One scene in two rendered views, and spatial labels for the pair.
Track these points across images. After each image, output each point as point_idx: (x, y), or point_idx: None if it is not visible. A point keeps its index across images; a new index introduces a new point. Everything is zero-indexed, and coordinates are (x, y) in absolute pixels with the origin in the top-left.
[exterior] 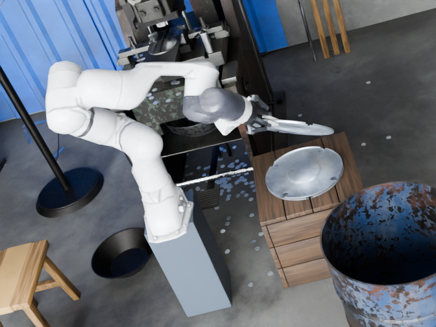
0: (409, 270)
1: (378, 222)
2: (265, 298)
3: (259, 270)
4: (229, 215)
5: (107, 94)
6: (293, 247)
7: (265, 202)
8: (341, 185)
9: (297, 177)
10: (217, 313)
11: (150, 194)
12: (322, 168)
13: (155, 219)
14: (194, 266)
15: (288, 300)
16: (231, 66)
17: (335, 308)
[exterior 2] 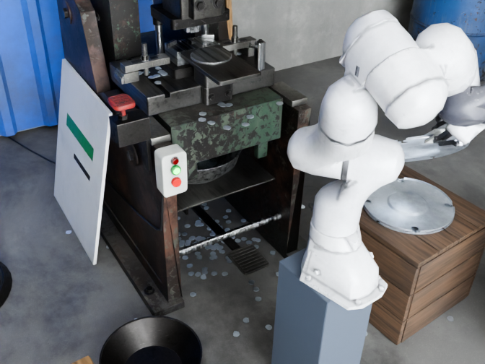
0: None
1: None
2: (385, 362)
3: None
4: (249, 279)
5: (472, 63)
6: (426, 290)
7: (398, 241)
8: (460, 211)
9: (409, 209)
10: None
11: (349, 240)
12: (424, 197)
13: (359, 274)
14: (350, 338)
15: (413, 357)
16: (285, 87)
17: (468, 352)
